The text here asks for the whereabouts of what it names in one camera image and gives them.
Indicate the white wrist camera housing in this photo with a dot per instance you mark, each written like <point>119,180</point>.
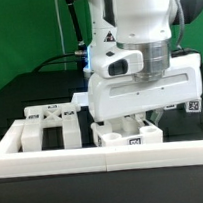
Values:
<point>116,63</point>

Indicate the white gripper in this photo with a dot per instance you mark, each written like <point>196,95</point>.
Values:
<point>126,95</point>

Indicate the white marker sheet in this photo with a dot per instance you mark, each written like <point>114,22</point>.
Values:
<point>80,98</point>

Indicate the white chair seat part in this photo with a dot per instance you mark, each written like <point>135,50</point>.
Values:
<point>125,131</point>

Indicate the white tagged cube far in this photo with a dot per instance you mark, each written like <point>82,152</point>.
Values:
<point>193,106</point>

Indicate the white chair back part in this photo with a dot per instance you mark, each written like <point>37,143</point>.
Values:
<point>39,118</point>

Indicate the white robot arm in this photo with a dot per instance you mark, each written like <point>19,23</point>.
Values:
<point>143,25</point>

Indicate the white U-shaped obstacle frame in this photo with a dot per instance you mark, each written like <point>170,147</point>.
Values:
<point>14,163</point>

